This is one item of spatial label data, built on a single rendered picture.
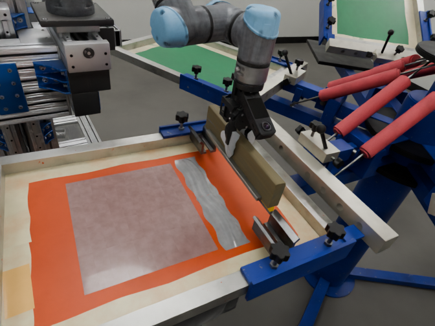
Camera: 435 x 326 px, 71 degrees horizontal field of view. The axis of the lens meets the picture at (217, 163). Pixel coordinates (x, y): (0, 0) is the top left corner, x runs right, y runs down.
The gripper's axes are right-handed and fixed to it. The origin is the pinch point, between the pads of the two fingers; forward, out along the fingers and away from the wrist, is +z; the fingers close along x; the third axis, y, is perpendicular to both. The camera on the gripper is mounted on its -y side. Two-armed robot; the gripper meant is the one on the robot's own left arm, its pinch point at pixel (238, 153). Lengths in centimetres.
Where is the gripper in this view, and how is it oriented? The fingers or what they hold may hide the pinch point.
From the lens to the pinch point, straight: 82.0
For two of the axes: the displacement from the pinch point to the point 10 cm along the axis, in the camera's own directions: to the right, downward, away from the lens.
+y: -4.4, -6.1, 6.6
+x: -8.9, 1.9, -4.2
